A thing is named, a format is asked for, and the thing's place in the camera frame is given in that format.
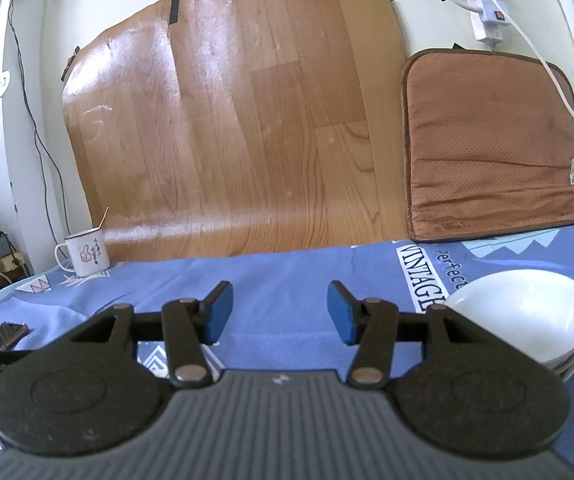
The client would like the black wall cable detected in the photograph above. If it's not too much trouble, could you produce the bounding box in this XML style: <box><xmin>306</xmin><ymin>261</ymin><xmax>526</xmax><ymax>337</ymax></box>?
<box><xmin>7</xmin><ymin>0</ymin><xmax>75</xmax><ymax>241</ymax></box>

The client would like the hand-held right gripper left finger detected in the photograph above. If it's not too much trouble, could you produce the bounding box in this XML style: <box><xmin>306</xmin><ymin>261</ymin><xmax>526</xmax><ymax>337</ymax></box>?
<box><xmin>69</xmin><ymin>280</ymin><xmax>234</xmax><ymax>390</ymax></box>

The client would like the white enamel mug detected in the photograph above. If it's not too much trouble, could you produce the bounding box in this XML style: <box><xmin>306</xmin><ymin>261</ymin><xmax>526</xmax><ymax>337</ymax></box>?
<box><xmin>55</xmin><ymin>227</ymin><xmax>111</xmax><ymax>277</ymax></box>

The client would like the blue printed tablecloth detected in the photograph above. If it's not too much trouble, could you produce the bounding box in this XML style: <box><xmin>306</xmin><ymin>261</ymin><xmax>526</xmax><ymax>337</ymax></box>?
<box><xmin>0</xmin><ymin>230</ymin><xmax>574</xmax><ymax>480</ymax></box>

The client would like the brown seat cushion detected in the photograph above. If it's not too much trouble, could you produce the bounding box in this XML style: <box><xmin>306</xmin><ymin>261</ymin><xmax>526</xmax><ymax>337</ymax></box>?
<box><xmin>401</xmin><ymin>48</ymin><xmax>574</xmax><ymax>243</ymax></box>

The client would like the beige power strip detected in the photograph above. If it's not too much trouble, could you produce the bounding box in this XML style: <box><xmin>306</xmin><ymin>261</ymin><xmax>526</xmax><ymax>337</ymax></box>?
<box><xmin>0</xmin><ymin>252</ymin><xmax>30</xmax><ymax>276</ymax></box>

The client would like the white cable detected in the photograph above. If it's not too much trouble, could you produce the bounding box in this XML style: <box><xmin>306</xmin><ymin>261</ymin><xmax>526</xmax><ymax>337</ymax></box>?
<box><xmin>470</xmin><ymin>0</ymin><xmax>574</xmax><ymax>178</ymax></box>

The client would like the white wall power strip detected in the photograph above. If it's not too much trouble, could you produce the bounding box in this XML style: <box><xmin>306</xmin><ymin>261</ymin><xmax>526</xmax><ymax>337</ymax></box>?
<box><xmin>460</xmin><ymin>0</ymin><xmax>511</xmax><ymax>45</ymax></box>

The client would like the wood-pattern vinyl sheet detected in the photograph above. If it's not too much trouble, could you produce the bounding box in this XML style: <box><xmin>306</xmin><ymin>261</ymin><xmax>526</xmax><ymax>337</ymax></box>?
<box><xmin>62</xmin><ymin>0</ymin><xmax>410</xmax><ymax>263</ymax></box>

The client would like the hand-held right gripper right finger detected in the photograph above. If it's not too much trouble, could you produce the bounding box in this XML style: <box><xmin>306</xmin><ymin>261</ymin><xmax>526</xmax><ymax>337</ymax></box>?
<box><xmin>327</xmin><ymin>281</ymin><xmax>498</xmax><ymax>390</ymax></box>

